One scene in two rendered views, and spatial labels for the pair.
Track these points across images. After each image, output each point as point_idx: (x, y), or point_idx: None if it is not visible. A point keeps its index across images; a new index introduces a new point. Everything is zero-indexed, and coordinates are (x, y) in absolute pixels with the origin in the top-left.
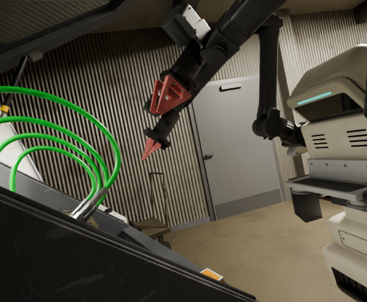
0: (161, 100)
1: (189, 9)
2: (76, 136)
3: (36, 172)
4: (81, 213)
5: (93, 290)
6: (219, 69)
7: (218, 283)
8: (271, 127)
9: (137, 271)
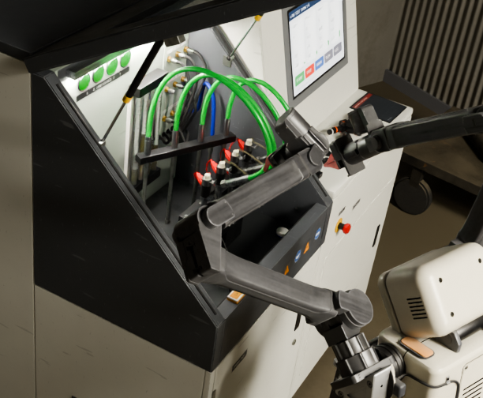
0: (264, 166)
1: (285, 129)
2: (260, 114)
3: (290, 67)
4: (225, 183)
5: (143, 241)
6: (434, 140)
7: (196, 287)
8: None
9: (157, 249)
